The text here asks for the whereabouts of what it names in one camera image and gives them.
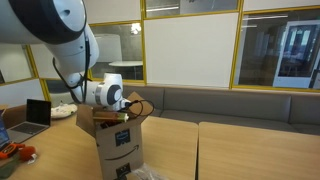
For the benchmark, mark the brown cardboard box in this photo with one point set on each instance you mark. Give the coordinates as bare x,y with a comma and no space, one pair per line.
119,144

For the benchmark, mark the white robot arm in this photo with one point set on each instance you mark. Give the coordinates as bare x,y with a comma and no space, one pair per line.
62,27

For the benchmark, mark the open grey laptop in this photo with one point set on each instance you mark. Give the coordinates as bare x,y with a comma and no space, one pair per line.
25,121

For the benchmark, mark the red plush toy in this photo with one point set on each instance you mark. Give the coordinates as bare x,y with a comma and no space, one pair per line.
27,154

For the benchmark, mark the orange black tool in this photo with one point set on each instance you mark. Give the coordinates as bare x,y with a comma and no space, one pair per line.
9,149

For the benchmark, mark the clear plastic bag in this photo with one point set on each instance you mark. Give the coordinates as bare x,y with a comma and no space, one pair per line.
145,172

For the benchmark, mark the white plate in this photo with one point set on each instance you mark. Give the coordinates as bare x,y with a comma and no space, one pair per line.
63,111

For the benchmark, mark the grey bench sofa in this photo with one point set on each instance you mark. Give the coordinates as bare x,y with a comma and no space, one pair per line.
298,113

